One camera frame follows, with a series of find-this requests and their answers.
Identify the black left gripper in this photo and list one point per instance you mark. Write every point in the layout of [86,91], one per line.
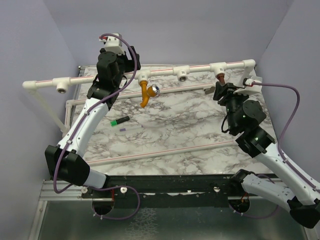
[126,58]

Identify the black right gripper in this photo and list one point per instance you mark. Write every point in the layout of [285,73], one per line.
[228,88]

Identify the brown water faucet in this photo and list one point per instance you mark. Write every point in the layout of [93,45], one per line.
[221,78]

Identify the orange water faucet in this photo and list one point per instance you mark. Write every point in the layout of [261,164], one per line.
[148,92]

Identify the white PVC pipe frame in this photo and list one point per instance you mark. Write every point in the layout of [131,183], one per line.
[174,122]

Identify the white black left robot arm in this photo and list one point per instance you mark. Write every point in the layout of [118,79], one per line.
[65,160]

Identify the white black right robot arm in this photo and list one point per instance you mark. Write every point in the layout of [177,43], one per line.
[301,194]

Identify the beige stapler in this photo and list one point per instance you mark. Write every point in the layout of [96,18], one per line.
[209,90]

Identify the green black marker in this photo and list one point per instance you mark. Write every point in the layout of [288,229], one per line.
[119,121]

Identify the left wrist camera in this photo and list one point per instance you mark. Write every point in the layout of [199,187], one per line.
[112,44]

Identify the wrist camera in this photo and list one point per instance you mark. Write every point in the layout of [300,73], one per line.
[112,44]
[248,86]

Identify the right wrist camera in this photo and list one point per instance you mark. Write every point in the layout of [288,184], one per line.
[248,86]

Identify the black table edge rail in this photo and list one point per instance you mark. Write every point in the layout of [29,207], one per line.
[167,191]

